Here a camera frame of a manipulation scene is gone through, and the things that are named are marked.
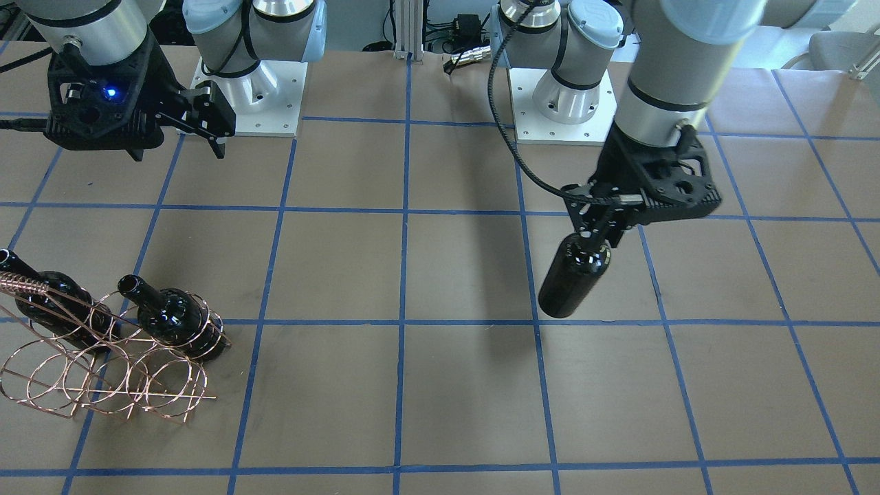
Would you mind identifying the dark glass wine bottle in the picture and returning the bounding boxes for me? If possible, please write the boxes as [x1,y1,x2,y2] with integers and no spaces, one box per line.
[538,234,612,318]

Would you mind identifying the black power adapter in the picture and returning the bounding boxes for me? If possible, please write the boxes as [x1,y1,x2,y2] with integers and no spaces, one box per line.
[452,14,482,43]

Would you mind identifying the aluminium frame post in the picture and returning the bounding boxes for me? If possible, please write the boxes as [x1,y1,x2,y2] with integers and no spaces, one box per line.
[392,1,426,65]

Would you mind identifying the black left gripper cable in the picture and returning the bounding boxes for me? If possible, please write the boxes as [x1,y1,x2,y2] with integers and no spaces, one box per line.
[487,0,619,204]

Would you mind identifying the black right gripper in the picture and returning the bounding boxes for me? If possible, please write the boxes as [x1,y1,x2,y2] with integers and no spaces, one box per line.
[156,81,237,160]

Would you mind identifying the grey chair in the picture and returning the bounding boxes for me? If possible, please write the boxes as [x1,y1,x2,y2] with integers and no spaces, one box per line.
[782,31,879,80]

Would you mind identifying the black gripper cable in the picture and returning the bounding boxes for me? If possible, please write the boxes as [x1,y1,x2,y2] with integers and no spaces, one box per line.
[487,0,619,204]
[0,45,56,131]

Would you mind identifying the copper wire wine basket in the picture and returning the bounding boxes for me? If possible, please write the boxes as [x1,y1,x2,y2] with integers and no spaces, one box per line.
[2,273,217,425]

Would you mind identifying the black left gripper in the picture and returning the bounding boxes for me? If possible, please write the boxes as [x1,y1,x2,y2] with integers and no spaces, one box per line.
[562,183,644,247]

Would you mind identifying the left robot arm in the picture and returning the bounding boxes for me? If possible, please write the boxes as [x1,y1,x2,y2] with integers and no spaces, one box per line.
[489,1,854,252]

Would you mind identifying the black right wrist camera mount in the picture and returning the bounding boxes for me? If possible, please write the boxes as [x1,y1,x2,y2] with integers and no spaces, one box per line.
[44,29,188,161]

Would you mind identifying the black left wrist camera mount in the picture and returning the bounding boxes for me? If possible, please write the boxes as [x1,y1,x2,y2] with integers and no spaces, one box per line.
[588,123,723,225]

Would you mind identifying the dark wine bottle in basket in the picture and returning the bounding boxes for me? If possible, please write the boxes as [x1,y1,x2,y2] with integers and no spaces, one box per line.
[118,274,227,362]

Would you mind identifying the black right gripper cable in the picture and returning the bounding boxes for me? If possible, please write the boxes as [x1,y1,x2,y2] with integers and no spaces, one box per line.
[0,45,56,131]

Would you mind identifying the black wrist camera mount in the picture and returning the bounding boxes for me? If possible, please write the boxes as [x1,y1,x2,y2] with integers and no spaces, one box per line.
[44,29,188,161]
[588,123,723,225]

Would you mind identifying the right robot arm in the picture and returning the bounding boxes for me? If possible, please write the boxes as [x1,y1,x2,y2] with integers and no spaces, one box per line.
[2,1,327,161]

